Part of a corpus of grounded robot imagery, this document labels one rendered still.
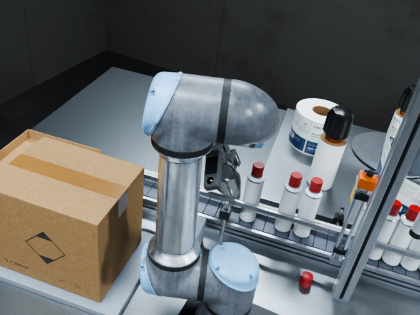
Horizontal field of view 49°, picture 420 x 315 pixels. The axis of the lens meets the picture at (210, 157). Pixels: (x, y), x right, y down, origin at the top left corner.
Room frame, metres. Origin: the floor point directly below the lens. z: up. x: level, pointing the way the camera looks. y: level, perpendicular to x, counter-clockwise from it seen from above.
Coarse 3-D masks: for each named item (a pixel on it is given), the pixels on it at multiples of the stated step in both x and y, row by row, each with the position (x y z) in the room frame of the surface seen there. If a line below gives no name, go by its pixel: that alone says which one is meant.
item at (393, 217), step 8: (392, 208) 0.97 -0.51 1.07; (400, 208) 0.98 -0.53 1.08; (392, 216) 0.97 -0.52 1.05; (384, 224) 0.97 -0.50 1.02; (392, 224) 0.96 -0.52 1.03; (384, 232) 0.96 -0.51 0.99; (392, 232) 0.97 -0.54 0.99; (384, 240) 0.96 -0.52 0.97; (376, 248) 0.96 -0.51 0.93; (376, 256) 0.96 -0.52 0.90
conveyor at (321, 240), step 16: (144, 192) 1.12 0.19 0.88; (208, 208) 1.09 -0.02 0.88; (240, 208) 1.11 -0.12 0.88; (240, 224) 1.04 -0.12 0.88; (256, 224) 1.05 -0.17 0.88; (272, 224) 1.06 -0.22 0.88; (304, 240) 1.01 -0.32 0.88; (320, 240) 1.02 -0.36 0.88; (336, 240) 1.03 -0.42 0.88; (400, 272) 0.93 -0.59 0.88; (416, 272) 0.94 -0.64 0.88
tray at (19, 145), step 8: (24, 136) 1.37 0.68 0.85; (32, 136) 1.39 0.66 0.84; (40, 136) 1.38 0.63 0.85; (48, 136) 1.38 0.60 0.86; (8, 144) 1.29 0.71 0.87; (16, 144) 1.32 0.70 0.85; (24, 144) 1.35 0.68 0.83; (32, 144) 1.35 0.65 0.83; (72, 144) 1.35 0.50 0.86; (80, 144) 1.35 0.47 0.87; (0, 152) 1.24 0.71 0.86; (8, 152) 1.28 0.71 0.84; (16, 152) 1.29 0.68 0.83; (0, 160) 1.23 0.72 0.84; (8, 160) 1.24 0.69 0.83; (0, 168) 1.19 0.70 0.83
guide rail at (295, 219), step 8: (144, 176) 1.11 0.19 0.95; (152, 176) 1.11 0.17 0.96; (200, 192) 1.07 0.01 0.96; (208, 192) 1.07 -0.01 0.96; (224, 200) 1.05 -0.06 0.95; (232, 200) 1.05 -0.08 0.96; (248, 208) 1.04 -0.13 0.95; (256, 208) 1.03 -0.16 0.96; (264, 208) 1.03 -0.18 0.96; (280, 216) 1.01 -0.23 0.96; (288, 216) 1.01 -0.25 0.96; (304, 224) 1.00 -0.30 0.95; (312, 224) 0.99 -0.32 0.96; (320, 224) 1.00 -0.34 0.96; (336, 232) 0.98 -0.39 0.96; (344, 232) 0.98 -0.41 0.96; (384, 248) 0.95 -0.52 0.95; (392, 248) 0.94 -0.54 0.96; (400, 248) 0.94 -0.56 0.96; (416, 256) 0.93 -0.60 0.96
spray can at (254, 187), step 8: (256, 168) 1.06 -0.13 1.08; (248, 176) 1.07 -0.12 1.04; (256, 176) 1.06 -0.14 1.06; (248, 184) 1.06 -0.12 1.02; (256, 184) 1.05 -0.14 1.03; (248, 192) 1.05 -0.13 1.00; (256, 192) 1.05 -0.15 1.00; (248, 200) 1.05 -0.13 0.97; (256, 200) 1.05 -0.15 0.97; (240, 216) 1.06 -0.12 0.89; (248, 216) 1.05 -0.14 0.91
